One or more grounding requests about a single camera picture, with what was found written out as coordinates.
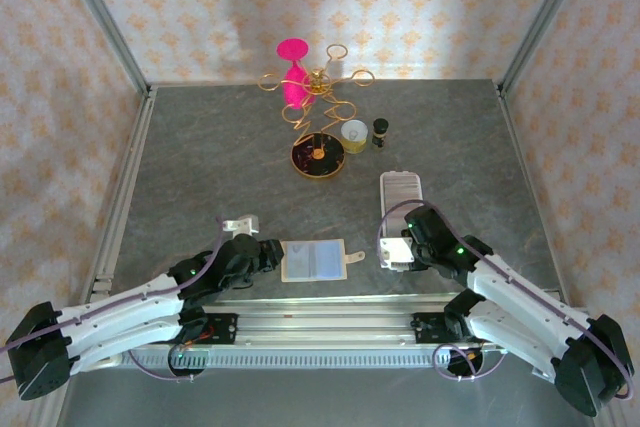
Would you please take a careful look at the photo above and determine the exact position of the beige card holder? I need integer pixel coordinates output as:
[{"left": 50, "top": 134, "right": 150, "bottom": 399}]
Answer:
[{"left": 280, "top": 238, "right": 367, "bottom": 284}]

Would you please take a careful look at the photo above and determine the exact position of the silver credit card stack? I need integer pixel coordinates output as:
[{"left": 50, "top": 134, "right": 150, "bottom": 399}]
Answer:
[{"left": 383, "top": 180, "right": 422, "bottom": 238}]

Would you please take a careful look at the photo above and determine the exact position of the white slotted card tray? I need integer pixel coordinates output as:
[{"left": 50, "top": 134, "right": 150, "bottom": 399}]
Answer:
[{"left": 378, "top": 171, "right": 424, "bottom": 273}]

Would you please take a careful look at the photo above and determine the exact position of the small dark bottle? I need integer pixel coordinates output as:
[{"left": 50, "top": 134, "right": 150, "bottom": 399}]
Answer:
[{"left": 371, "top": 117, "right": 390, "bottom": 152}]

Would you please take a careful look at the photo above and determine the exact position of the yellow tin can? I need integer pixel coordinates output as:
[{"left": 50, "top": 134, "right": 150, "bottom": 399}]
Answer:
[{"left": 340, "top": 120, "right": 370, "bottom": 155}]

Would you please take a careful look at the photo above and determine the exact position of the pink wine glass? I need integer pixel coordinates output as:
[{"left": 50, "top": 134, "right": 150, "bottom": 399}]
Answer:
[{"left": 276, "top": 37, "right": 316, "bottom": 109}]

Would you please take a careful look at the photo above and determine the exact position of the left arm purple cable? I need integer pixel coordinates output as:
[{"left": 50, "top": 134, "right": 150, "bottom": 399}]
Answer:
[{"left": 0, "top": 215, "right": 226, "bottom": 386}]

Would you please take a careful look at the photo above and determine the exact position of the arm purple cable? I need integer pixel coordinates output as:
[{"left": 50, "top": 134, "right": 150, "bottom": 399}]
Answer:
[
  {"left": 376, "top": 199, "right": 636, "bottom": 401},
  {"left": 0, "top": 215, "right": 226, "bottom": 386}
]

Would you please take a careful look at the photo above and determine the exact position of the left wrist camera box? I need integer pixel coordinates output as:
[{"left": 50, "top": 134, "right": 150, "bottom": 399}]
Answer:
[{"left": 223, "top": 214, "right": 261, "bottom": 237}]

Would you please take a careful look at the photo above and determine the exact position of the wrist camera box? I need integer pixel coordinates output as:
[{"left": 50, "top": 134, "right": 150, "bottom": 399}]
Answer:
[
  {"left": 223, "top": 214, "right": 261, "bottom": 237},
  {"left": 378, "top": 238, "right": 416, "bottom": 268}
]

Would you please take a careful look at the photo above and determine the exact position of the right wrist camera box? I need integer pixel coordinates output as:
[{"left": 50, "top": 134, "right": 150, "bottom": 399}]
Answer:
[{"left": 378, "top": 238, "right": 416, "bottom": 268}]

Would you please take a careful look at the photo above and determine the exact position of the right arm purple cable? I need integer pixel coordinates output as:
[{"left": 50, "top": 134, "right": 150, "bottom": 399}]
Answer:
[{"left": 376, "top": 199, "right": 636, "bottom": 401}]

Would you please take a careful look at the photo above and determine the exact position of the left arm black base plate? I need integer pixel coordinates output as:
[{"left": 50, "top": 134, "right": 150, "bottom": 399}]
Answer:
[{"left": 174, "top": 313, "right": 239, "bottom": 346}]

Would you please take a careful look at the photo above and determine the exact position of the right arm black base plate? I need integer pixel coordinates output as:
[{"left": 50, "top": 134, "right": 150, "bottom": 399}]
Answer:
[{"left": 412, "top": 311, "right": 481, "bottom": 346}]

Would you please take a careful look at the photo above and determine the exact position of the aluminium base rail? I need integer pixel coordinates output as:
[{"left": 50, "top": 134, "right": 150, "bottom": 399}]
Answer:
[{"left": 79, "top": 296, "right": 591, "bottom": 349}]

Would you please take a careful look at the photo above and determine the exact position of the gold wire glass rack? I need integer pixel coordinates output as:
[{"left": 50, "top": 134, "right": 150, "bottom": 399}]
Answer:
[{"left": 258, "top": 42, "right": 375, "bottom": 179}]

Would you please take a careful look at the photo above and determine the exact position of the grey slotted cable duct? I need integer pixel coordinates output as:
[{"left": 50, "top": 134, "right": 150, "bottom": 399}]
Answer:
[{"left": 119, "top": 349, "right": 506, "bottom": 369}]

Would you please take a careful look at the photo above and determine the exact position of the aluminium table side rail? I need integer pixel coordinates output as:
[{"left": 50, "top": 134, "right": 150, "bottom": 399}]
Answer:
[
  {"left": 497, "top": 84, "right": 571, "bottom": 306},
  {"left": 79, "top": 86, "right": 159, "bottom": 308}
]

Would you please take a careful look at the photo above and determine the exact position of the aluminium frame post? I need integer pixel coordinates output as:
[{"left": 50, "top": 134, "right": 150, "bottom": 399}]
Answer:
[
  {"left": 52, "top": 0, "right": 151, "bottom": 98},
  {"left": 499, "top": 0, "right": 596, "bottom": 93}
]

